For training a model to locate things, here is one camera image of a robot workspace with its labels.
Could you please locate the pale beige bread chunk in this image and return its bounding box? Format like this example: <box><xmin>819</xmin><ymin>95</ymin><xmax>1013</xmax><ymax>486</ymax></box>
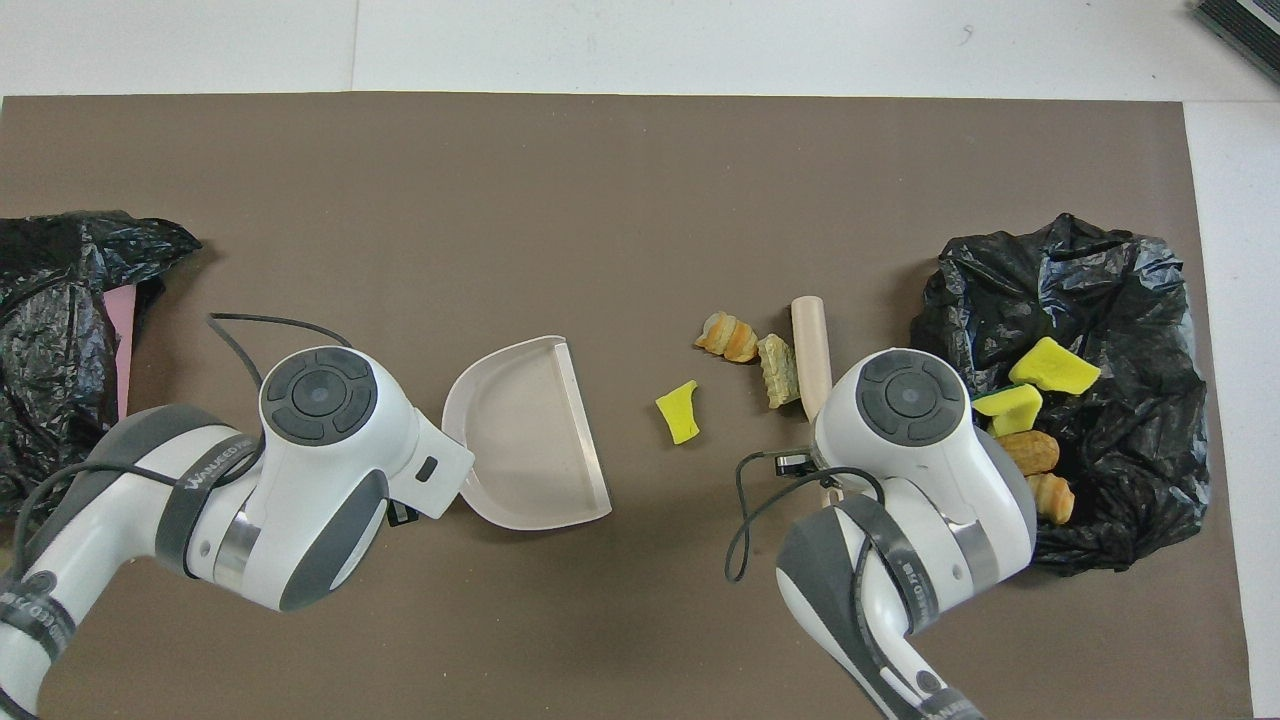
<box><xmin>757</xmin><ymin>333</ymin><xmax>801</xmax><ymax>410</ymax></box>

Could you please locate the beige brush with black bristles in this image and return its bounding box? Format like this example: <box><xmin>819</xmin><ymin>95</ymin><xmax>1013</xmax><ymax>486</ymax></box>
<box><xmin>790</xmin><ymin>296</ymin><xmax>847</xmax><ymax>511</ymax></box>

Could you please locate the small yellow sponge wedge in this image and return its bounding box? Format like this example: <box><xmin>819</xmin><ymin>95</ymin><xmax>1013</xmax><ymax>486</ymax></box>
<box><xmin>655</xmin><ymin>380</ymin><xmax>703</xmax><ymax>446</ymax></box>

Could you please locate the orange striped croissant piece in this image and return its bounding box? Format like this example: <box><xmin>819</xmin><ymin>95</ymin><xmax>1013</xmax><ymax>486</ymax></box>
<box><xmin>695</xmin><ymin>311</ymin><xmax>761</xmax><ymax>364</ymax></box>
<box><xmin>1027</xmin><ymin>473</ymin><xmax>1076</xmax><ymax>525</ymax></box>

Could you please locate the beige plastic dustpan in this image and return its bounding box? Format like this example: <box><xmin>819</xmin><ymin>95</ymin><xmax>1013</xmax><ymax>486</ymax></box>
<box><xmin>441</xmin><ymin>335</ymin><xmax>613</xmax><ymax>531</ymax></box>

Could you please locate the yellow sponge piece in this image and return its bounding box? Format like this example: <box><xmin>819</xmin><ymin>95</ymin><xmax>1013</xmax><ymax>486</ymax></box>
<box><xmin>968</xmin><ymin>383</ymin><xmax>1044</xmax><ymax>439</ymax></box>
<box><xmin>1008</xmin><ymin>336</ymin><xmax>1102</xmax><ymax>396</ymax></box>

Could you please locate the brown bread roll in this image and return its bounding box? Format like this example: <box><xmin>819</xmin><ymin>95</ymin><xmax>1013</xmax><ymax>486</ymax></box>
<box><xmin>997</xmin><ymin>430</ymin><xmax>1061</xmax><ymax>477</ymax></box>

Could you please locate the pink plastic bin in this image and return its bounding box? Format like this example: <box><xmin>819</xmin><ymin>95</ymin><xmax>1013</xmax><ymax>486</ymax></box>
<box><xmin>105</xmin><ymin>283</ymin><xmax>138</xmax><ymax>426</ymax></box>

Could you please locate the black trash bag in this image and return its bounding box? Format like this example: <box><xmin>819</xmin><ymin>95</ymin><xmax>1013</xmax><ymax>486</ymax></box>
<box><xmin>908</xmin><ymin>212</ymin><xmax>1211</xmax><ymax>578</ymax></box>

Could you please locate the black bag over pink bin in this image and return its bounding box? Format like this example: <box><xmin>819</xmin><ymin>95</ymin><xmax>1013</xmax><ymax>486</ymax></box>
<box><xmin>0</xmin><ymin>210</ymin><xmax>203</xmax><ymax>531</ymax></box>

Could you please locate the brown table mat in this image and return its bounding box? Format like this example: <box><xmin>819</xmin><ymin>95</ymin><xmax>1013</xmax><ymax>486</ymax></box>
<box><xmin>0</xmin><ymin>93</ymin><xmax>1256</xmax><ymax>720</ymax></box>

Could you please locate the dark ribbed object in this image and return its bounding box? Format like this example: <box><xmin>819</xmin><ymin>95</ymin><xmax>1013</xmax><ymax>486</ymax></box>
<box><xmin>1195</xmin><ymin>0</ymin><xmax>1280</xmax><ymax>83</ymax></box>

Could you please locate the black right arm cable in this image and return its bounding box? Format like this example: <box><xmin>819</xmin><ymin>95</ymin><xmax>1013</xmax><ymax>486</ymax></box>
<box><xmin>724</xmin><ymin>450</ymin><xmax>891</xmax><ymax>584</ymax></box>

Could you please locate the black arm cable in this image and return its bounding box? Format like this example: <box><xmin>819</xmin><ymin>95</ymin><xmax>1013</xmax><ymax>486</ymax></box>
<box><xmin>724</xmin><ymin>450</ymin><xmax>891</xmax><ymax>584</ymax></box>
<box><xmin>207</xmin><ymin>313</ymin><xmax>353</xmax><ymax>393</ymax></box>

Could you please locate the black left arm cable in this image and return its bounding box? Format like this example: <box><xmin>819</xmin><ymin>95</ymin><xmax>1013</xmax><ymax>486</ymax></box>
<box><xmin>207</xmin><ymin>313</ymin><xmax>353</xmax><ymax>393</ymax></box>

